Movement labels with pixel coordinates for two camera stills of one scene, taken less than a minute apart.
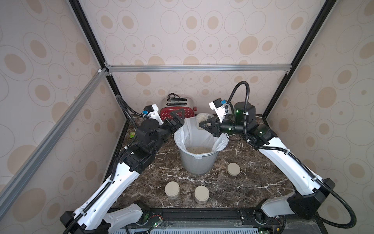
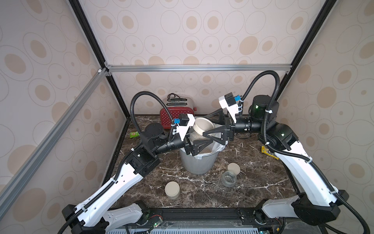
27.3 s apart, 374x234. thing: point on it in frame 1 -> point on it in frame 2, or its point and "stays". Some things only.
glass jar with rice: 201,117 -> 229,178
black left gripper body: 166,129 -> 187,145
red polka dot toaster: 171,104 stays
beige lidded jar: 172,189 stays
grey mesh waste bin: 198,166 stays
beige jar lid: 233,169 stays
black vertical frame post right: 321,17 stays
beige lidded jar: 201,194 -> 201,125
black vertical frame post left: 92,39 stays
